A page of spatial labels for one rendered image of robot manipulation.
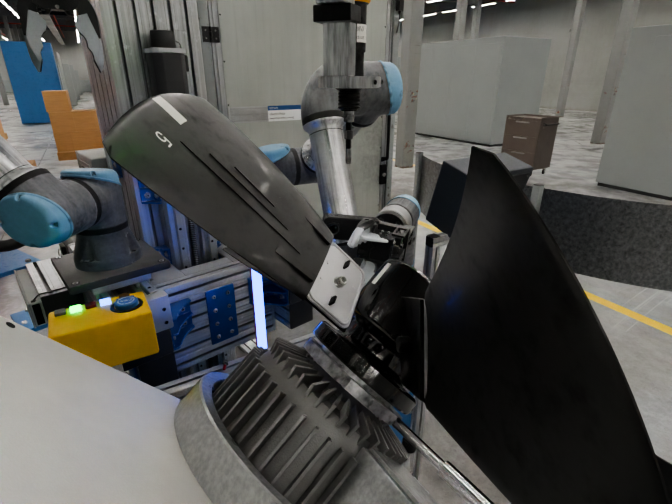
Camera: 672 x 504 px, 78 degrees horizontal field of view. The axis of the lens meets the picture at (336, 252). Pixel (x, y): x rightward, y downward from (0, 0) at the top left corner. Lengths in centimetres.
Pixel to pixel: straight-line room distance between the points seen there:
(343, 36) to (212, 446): 41
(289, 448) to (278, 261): 17
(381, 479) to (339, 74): 39
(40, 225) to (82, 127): 872
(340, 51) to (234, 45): 190
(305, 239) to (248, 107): 195
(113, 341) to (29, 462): 53
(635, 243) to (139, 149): 221
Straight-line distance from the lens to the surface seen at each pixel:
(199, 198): 38
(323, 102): 92
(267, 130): 242
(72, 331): 83
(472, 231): 25
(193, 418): 45
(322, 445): 42
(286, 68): 246
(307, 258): 44
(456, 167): 117
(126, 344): 85
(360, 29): 49
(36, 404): 38
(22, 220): 101
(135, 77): 129
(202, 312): 127
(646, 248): 238
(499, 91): 1031
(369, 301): 47
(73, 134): 969
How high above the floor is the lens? 146
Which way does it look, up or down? 23 degrees down
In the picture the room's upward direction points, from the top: straight up
